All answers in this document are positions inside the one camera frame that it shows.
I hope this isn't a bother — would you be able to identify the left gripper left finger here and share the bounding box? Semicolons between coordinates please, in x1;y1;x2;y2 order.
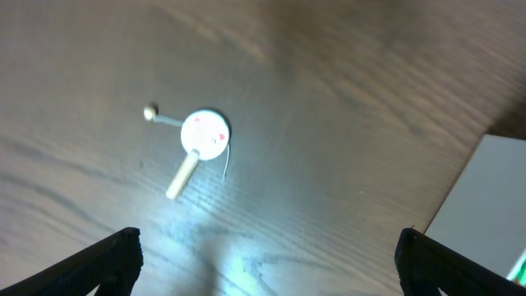
1;227;143;296

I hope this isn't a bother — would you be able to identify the white cardboard box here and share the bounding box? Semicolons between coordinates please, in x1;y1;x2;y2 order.
425;135;525;284

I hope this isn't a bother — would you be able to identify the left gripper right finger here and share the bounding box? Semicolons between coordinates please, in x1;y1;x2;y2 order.
394;228;525;296

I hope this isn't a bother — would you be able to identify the wooden rattle drum toy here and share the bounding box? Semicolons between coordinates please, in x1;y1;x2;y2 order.
143;104;232;200

